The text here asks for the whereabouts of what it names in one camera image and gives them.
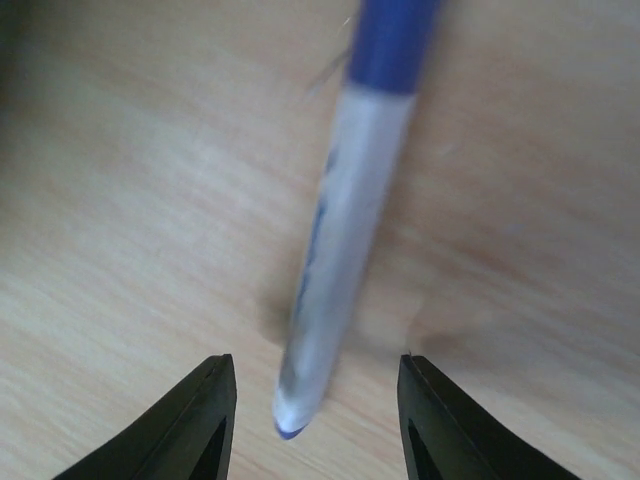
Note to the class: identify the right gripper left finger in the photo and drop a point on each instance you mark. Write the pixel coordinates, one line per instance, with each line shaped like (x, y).
(187, 434)

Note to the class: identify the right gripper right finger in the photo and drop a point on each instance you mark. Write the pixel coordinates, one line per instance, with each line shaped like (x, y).
(446, 435)

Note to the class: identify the purple capped marker pen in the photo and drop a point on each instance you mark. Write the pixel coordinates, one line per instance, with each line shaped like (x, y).
(370, 126)

